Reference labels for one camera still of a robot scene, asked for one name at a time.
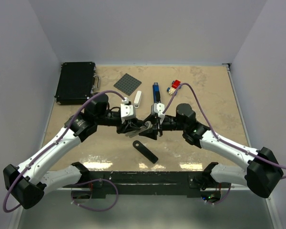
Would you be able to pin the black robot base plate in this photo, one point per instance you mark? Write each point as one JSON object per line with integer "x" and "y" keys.
{"x": 183, "y": 183}

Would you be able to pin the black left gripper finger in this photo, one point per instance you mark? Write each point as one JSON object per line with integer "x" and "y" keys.
{"x": 136, "y": 124}
{"x": 134, "y": 133}

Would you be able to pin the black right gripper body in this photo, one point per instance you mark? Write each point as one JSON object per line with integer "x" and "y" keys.
{"x": 165, "y": 125}

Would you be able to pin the grey studded building plate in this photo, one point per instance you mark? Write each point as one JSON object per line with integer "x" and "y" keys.
{"x": 127, "y": 84}

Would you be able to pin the aluminium table edge rail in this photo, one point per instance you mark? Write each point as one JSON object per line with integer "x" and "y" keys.
{"x": 228, "y": 68}

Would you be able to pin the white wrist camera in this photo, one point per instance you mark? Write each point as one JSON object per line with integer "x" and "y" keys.
{"x": 127, "y": 110}
{"x": 157, "y": 110}

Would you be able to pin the small white stapler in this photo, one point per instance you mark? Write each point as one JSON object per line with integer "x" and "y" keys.
{"x": 137, "y": 99}

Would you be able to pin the black case with metal handle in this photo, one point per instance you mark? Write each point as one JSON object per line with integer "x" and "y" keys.
{"x": 77, "y": 83}

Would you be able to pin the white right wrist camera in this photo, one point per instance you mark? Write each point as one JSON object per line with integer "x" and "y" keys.
{"x": 157, "y": 110}

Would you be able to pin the black stapler top cover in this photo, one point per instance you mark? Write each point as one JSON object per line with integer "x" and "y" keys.
{"x": 145, "y": 151}

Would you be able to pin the red white toy car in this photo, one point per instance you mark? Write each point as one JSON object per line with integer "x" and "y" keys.
{"x": 173, "y": 87}

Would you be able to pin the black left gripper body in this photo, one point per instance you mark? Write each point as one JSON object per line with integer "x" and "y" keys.
{"x": 122, "y": 128}

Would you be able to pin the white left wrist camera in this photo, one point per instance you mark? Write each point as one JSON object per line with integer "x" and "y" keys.
{"x": 127, "y": 110}

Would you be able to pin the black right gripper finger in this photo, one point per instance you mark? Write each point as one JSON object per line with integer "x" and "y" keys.
{"x": 150, "y": 118}
{"x": 150, "y": 133}

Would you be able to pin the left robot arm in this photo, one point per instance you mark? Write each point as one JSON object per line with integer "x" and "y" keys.
{"x": 29, "y": 181}

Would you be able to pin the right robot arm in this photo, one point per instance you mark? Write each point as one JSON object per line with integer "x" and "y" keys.
{"x": 256, "y": 169}

